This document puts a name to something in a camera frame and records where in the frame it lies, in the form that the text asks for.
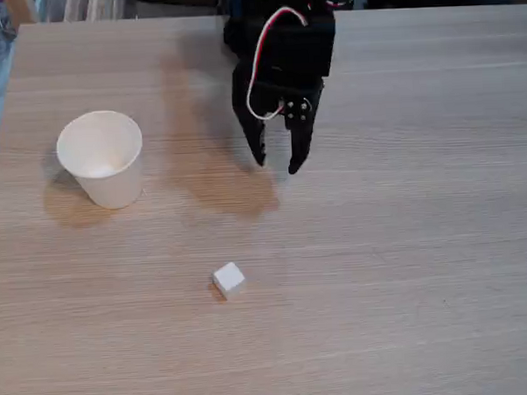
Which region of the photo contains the small white block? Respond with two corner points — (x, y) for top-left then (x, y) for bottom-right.
(211, 260), (248, 302)

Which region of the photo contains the pale striped curtain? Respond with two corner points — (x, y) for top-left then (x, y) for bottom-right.
(39, 0), (139, 24)

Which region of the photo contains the red and white servo cable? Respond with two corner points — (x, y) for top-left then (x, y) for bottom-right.
(241, 4), (315, 122)

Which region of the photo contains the white paper cup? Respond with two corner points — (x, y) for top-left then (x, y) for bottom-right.
(53, 107), (147, 212)

